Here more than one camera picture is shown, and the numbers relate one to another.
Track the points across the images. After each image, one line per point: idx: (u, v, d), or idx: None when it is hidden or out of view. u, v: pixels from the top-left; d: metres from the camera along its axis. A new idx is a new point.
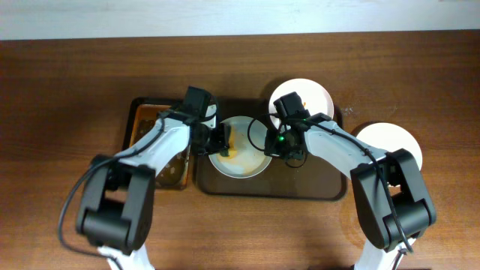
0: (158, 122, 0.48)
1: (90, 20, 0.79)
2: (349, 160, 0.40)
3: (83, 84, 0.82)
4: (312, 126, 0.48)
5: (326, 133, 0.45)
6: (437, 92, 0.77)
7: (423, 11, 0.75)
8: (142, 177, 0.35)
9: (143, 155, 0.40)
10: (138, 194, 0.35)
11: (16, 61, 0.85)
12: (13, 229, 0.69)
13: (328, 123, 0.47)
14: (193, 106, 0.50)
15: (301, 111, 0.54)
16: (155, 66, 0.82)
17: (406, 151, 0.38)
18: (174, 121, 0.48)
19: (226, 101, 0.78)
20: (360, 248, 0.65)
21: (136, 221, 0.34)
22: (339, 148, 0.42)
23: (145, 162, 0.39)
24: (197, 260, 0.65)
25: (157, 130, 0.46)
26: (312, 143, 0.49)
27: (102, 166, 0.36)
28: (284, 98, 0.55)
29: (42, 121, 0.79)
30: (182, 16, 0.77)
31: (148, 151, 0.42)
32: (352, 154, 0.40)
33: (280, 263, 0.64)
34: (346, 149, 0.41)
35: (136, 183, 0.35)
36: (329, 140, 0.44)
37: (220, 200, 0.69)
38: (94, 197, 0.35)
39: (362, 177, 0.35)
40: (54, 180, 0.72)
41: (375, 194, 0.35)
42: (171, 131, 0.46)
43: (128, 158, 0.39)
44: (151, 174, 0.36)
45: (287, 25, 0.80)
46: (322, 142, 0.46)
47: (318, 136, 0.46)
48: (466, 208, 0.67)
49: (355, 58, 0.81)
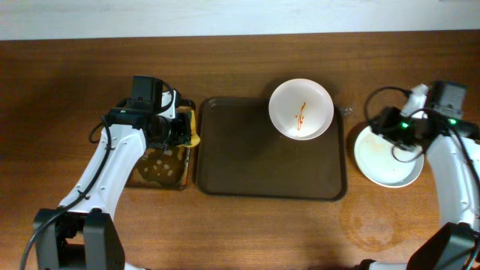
0: (104, 135, 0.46)
1: (91, 20, 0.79)
2: (457, 203, 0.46)
3: (83, 84, 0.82)
4: (453, 136, 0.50)
5: (460, 159, 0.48)
6: None
7: (421, 12, 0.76)
8: (93, 228, 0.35)
9: (91, 199, 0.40)
10: (97, 248, 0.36)
11: (17, 61, 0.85)
12: (13, 229, 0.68)
13: (471, 145, 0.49)
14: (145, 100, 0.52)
15: (454, 109, 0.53)
16: (154, 66, 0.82)
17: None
18: (130, 115, 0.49)
19: (225, 102, 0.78)
20: (361, 248, 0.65)
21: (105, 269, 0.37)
22: (457, 184, 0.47)
23: (94, 206, 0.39)
24: (197, 260, 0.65)
25: (105, 147, 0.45)
26: (433, 147, 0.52)
27: (49, 225, 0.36)
28: (448, 86, 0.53)
29: (41, 120, 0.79)
30: (183, 16, 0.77)
31: (97, 185, 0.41)
32: (464, 203, 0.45)
33: (280, 263, 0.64)
34: (466, 190, 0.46)
35: (89, 235, 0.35)
36: (454, 167, 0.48)
37: (220, 200, 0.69)
38: (50, 249, 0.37)
39: (456, 237, 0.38)
40: (53, 181, 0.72)
41: (453, 252, 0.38)
42: (119, 145, 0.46)
43: (76, 205, 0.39)
44: (103, 225, 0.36)
45: (288, 25, 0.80)
46: (446, 160, 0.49)
47: (451, 153, 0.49)
48: None
49: (355, 58, 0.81)
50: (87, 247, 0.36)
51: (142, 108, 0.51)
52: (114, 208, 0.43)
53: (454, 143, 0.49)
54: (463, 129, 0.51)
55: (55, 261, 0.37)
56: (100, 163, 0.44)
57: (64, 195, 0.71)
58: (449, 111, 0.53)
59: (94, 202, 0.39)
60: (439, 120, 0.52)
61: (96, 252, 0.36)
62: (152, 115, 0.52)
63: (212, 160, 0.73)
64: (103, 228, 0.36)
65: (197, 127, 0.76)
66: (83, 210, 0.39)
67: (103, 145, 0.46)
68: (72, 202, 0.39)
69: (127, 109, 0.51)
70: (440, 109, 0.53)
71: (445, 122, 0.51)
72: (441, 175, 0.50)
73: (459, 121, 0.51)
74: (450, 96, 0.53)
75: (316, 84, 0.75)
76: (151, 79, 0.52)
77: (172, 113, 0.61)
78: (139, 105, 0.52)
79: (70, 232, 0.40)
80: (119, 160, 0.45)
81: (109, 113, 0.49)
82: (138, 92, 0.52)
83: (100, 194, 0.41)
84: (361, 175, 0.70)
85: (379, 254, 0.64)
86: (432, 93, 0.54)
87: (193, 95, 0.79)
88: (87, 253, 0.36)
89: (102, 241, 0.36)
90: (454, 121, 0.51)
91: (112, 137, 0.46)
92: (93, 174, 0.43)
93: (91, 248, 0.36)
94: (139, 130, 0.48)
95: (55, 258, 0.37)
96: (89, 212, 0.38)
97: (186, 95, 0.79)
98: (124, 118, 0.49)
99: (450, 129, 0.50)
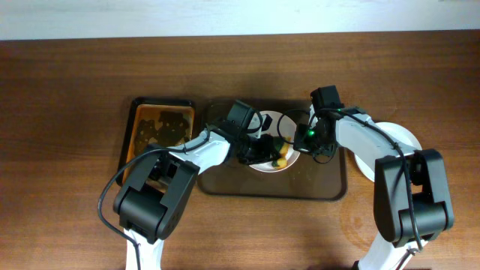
0: (203, 133, 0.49)
1: (90, 20, 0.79)
2: (376, 152, 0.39)
3: (82, 84, 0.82)
4: (345, 116, 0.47)
5: (358, 124, 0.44)
6: (436, 92, 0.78)
7: (422, 12, 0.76)
8: (187, 172, 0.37)
9: (188, 155, 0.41)
10: (180, 185, 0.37)
11: (16, 61, 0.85)
12: (13, 229, 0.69)
13: (362, 115, 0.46)
14: (235, 123, 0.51)
15: (337, 103, 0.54)
16: (154, 66, 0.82)
17: (438, 151, 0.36)
18: (220, 136, 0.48)
19: (224, 105, 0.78)
20: (360, 248, 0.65)
21: (172, 210, 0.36)
22: (369, 140, 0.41)
23: (190, 160, 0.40)
24: (197, 260, 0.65)
25: (203, 138, 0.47)
26: (340, 132, 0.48)
27: (153, 152, 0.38)
28: (321, 88, 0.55)
29: (41, 121, 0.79)
30: (183, 16, 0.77)
31: (193, 151, 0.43)
32: (381, 146, 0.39)
33: (280, 263, 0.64)
34: (375, 141, 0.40)
35: (179, 174, 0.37)
36: (360, 130, 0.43)
37: (220, 200, 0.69)
38: (139, 178, 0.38)
39: (387, 166, 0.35)
40: (53, 180, 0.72)
41: (394, 185, 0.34)
42: (214, 142, 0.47)
43: (177, 153, 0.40)
44: (194, 172, 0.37)
45: (287, 25, 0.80)
46: (351, 133, 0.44)
47: (349, 125, 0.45)
48: (465, 208, 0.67)
49: (355, 58, 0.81)
50: (172, 184, 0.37)
51: (230, 129, 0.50)
52: None
53: (349, 118, 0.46)
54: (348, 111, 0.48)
55: (139, 184, 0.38)
56: (197, 142, 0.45)
57: (64, 195, 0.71)
58: (335, 106, 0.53)
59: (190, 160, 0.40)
60: (333, 113, 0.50)
61: (175, 195, 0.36)
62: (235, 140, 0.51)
63: None
64: (193, 176, 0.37)
65: (186, 127, 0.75)
66: (181, 157, 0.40)
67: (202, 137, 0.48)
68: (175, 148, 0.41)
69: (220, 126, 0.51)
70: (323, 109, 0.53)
71: (336, 114, 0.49)
72: (357, 151, 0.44)
73: (343, 109, 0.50)
74: (328, 94, 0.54)
75: (277, 112, 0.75)
76: (249, 109, 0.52)
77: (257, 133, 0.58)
78: (231, 127, 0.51)
79: (154, 177, 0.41)
80: (211, 151, 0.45)
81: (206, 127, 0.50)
82: (233, 115, 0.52)
83: (195, 158, 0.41)
84: (362, 175, 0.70)
85: None
86: (314, 100, 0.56)
87: (193, 95, 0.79)
88: (169, 187, 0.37)
89: (186, 186, 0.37)
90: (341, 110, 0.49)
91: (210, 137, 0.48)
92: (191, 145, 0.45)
93: (172, 190, 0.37)
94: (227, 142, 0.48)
95: (139, 184, 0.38)
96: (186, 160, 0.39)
97: (185, 95, 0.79)
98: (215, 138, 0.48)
99: (340, 115, 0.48)
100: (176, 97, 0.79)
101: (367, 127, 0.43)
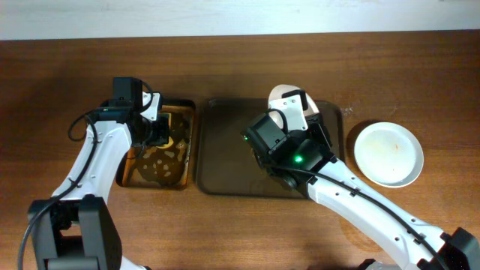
0: (89, 130, 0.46)
1: (91, 21, 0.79)
2: (393, 240, 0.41)
3: (82, 84, 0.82)
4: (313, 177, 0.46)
5: (347, 192, 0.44)
6: (435, 93, 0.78)
7: (421, 13, 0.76)
8: (88, 214, 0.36)
9: (83, 185, 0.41)
10: (92, 229, 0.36)
11: (17, 61, 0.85)
12: (14, 229, 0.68)
13: (334, 169, 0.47)
14: (125, 98, 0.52)
15: (281, 139, 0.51)
16: (154, 66, 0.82)
17: (466, 233, 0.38)
18: (105, 123, 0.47)
19: (224, 104, 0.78)
20: (360, 248, 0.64)
21: (101, 253, 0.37)
22: (376, 221, 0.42)
23: (88, 192, 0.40)
24: (197, 260, 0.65)
25: (92, 140, 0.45)
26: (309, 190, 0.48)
27: (43, 214, 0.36)
28: (258, 129, 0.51)
29: (40, 120, 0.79)
30: (184, 16, 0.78)
31: (87, 174, 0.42)
32: (400, 235, 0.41)
33: (280, 263, 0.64)
34: (385, 223, 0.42)
35: (83, 219, 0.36)
36: (353, 203, 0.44)
37: (220, 201, 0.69)
38: (48, 243, 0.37)
39: None
40: (53, 180, 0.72)
41: None
42: (106, 138, 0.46)
43: (70, 194, 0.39)
44: (97, 208, 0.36)
45: (288, 25, 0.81)
46: (340, 202, 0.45)
47: (336, 196, 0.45)
48: (466, 208, 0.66)
49: (355, 59, 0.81)
50: (84, 233, 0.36)
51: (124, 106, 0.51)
52: (106, 194, 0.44)
53: (325, 179, 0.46)
54: (309, 160, 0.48)
55: (52, 249, 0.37)
56: (86, 154, 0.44)
57: None
58: (280, 143, 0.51)
59: (86, 190, 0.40)
60: (288, 168, 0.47)
61: (94, 243, 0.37)
62: (135, 112, 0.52)
63: (212, 160, 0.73)
64: (99, 211, 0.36)
65: (186, 127, 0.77)
66: (77, 196, 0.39)
67: (90, 140, 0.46)
68: (65, 190, 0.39)
69: (109, 106, 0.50)
70: (271, 152, 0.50)
71: (295, 166, 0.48)
72: (346, 214, 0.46)
73: (301, 154, 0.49)
74: (268, 132, 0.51)
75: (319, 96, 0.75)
76: (130, 79, 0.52)
77: (154, 115, 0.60)
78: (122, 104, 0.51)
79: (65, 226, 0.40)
80: (107, 152, 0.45)
81: (93, 112, 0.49)
82: (118, 92, 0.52)
83: (92, 182, 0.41)
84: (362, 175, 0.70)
85: (379, 254, 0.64)
86: (253, 142, 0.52)
87: (193, 95, 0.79)
88: (84, 238, 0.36)
89: (98, 225, 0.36)
90: (300, 158, 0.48)
91: (98, 132, 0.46)
92: (82, 166, 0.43)
93: (87, 241, 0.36)
94: (123, 124, 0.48)
95: (52, 250, 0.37)
96: (83, 197, 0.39)
97: (185, 95, 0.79)
98: (109, 116, 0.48)
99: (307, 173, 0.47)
100: (175, 96, 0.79)
101: (360, 196, 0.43)
